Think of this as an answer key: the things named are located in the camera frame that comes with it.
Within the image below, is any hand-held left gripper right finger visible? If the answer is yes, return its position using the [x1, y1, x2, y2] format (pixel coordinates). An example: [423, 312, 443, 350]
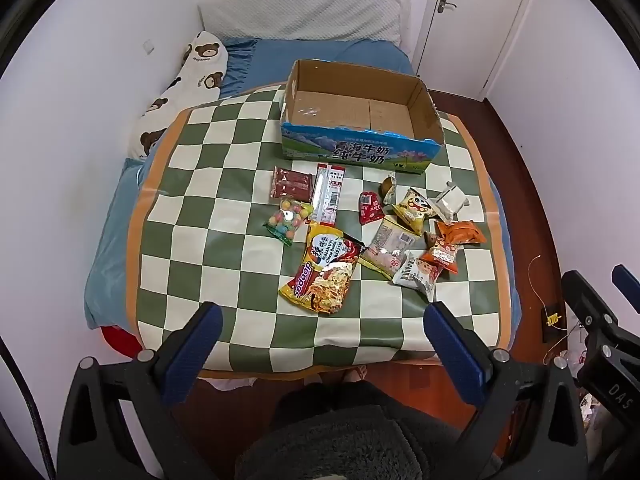
[423, 302, 589, 480]

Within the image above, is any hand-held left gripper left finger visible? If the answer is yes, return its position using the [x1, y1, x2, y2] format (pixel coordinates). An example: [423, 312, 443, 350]
[57, 302, 224, 480]

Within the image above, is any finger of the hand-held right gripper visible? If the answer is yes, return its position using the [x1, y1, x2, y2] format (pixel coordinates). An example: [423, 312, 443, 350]
[560, 270, 620, 346]
[611, 264, 640, 311]

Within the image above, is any white wafer packet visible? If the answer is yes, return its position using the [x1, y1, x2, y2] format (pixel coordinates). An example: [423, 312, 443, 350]
[392, 249, 444, 304]

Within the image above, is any small orange white packet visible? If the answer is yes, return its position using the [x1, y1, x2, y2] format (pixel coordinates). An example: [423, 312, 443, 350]
[419, 232, 460, 275]

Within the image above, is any orange snack packet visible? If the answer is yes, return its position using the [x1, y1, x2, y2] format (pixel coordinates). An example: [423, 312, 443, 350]
[434, 219, 488, 247]

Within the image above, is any translucent white snack packet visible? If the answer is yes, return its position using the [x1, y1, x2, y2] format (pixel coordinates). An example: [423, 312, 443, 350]
[358, 214, 422, 280]

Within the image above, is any yellow panda snack packet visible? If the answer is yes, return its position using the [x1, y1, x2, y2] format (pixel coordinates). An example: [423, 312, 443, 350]
[392, 187, 439, 234]

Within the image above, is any yellow instant noodle packet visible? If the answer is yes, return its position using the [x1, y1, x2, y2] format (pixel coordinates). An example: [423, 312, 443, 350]
[278, 221, 367, 316]

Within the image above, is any colourful candy bag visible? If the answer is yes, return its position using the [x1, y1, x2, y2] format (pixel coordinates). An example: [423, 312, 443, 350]
[263, 198, 309, 247]

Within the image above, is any small red snack packet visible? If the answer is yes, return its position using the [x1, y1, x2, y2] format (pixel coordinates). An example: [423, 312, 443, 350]
[358, 190, 384, 225]

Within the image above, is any dark red snack packet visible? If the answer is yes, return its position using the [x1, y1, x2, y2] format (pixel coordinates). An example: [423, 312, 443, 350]
[271, 166, 314, 204]

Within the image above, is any long white red packet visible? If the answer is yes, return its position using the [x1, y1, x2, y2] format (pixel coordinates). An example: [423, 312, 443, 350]
[310, 163, 347, 226]

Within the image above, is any cardboard box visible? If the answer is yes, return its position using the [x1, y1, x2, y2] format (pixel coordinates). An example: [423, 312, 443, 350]
[280, 59, 445, 175]

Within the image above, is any red cloth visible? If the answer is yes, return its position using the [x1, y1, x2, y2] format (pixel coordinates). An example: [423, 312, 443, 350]
[100, 325, 144, 359]

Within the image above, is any green white checkered mat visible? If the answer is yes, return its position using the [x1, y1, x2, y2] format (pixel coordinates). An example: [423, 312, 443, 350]
[125, 82, 512, 373]

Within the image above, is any dark fuzzy clothing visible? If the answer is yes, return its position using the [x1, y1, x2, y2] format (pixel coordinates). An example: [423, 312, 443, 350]
[234, 379, 468, 480]

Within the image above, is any white bear print pillow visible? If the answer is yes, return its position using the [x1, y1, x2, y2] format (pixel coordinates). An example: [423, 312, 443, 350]
[129, 31, 231, 161]

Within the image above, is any white door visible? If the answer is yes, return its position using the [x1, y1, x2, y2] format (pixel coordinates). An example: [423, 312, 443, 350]
[414, 0, 541, 102]

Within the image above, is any blue bed sheet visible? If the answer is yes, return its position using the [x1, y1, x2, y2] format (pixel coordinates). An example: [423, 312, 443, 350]
[215, 37, 417, 100]

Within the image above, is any grey pillow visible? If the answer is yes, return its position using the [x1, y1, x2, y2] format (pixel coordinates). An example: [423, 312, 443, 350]
[197, 0, 412, 47]

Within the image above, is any thin wire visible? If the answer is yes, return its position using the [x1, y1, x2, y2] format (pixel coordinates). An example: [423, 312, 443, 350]
[529, 255, 583, 361]

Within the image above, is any black cable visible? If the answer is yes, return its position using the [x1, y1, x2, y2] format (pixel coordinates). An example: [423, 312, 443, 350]
[0, 332, 57, 480]

